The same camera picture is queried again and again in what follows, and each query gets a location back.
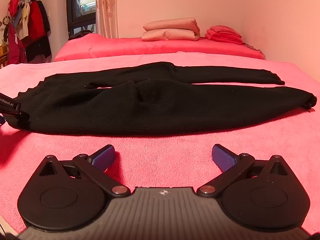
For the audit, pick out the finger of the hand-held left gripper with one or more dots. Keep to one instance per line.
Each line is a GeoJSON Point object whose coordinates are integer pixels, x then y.
{"type": "Point", "coordinates": [18, 115]}

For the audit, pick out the dark cloth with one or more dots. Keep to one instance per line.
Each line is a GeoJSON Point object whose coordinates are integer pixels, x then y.
{"type": "Point", "coordinates": [81, 34]}

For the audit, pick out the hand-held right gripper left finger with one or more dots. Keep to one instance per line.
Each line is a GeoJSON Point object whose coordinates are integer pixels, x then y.
{"type": "Point", "coordinates": [103, 158]}

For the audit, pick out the pink pillow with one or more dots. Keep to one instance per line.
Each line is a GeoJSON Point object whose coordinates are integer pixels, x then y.
{"type": "Point", "coordinates": [170, 35]}
{"type": "Point", "coordinates": [172, 25]}

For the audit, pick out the dark framed window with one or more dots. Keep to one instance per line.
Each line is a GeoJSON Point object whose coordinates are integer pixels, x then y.
{"type": "Point", "coordinates": [80, 7]}

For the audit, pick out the pink patterned curtain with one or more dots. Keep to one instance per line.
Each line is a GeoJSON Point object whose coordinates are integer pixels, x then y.
{"type": "Point", "coordinates": [106, 8]}

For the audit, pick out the black pants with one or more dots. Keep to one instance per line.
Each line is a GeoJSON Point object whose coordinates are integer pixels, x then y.
{"type": "Point", "coordinates": [160, 105]}

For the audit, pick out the hanging clothes on rack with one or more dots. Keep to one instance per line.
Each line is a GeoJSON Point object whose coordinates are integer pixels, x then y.
{"type": "Point", "coordinates": [27, 27]}

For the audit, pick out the pink bed blanket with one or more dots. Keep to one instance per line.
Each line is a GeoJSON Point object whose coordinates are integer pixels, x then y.
{"type": "Point", "coordinates": [160, 150]}

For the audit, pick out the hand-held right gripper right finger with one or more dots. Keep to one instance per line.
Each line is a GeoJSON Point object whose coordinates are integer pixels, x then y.
{"type": "Point", "coordinates": [223, 158]}

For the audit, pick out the folded red cloth stack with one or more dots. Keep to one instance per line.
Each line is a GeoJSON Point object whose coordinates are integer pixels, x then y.
{"type": "Point", "coordinates": [223, 34]}

